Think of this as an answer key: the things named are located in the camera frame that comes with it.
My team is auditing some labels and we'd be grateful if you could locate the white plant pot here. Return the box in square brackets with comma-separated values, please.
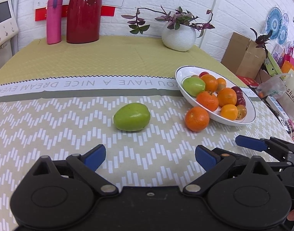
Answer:
[162, 23, 197, 52]

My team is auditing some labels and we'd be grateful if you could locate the red thermos jug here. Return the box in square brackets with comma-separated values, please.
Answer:
[66, 0, 102, 44]

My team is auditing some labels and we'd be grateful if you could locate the small orange top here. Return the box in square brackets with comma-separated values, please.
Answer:
[184, 106, 210, 132]

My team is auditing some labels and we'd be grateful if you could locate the purple green plant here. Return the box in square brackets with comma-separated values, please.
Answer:
[121, 6, 215, 38]

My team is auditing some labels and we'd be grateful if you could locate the pink thermos bottle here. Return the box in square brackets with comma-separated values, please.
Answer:
[46, 0, 63, 45]

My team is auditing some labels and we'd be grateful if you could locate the small orange front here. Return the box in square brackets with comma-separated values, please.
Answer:
[216, 78, 226, 92]

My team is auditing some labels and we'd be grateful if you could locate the red envelope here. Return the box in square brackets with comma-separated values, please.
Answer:
[237, 75, 259, 87]

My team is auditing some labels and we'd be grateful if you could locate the dark red plum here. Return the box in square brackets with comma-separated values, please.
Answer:
[232, 86, 243, 98]
[235, 94, 246, 106]

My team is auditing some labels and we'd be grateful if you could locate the patterned tablecloth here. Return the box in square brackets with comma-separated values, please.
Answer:
[0, 37, 291, 230]

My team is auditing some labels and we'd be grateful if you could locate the large orange back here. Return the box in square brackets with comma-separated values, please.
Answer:
[217, 88, 237, 107]

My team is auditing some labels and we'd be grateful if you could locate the beige tote bag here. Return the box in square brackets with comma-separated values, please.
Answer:
[278, 69, 294, 123]

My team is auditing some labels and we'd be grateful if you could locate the blue paper fan decoration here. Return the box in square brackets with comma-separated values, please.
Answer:
[265, 7, 289, 45]

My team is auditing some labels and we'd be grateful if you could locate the red yellow plum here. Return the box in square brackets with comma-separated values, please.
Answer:
[237, 104, 247, 120]

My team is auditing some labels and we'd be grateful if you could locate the green fruit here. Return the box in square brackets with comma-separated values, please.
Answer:
[113, 103, 151, 132]
[182, 77, 206, 97]

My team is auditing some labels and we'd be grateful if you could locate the small orange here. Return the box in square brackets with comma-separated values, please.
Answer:
[216, 78, 226, 92]
[184, 106, 210, 132]

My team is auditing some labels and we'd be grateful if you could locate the large orange with stem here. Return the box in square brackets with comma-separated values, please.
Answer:
[196, 91, 219, 112]

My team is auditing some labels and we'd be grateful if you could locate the cardboard box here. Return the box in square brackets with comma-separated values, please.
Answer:
[221, 32, 266, 79]

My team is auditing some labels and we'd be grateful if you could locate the yellow orange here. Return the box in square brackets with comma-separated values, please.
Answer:
[220, 104, 238, 121]

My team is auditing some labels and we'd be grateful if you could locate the clear plastic bag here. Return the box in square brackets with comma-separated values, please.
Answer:
[256, 73, 293, 99]

